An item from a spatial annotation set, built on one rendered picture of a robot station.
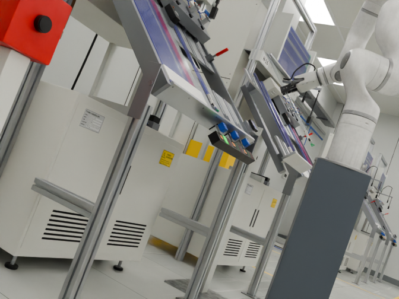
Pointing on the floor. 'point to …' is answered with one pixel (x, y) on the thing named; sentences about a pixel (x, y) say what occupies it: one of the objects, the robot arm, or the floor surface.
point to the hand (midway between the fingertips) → (285, 89)
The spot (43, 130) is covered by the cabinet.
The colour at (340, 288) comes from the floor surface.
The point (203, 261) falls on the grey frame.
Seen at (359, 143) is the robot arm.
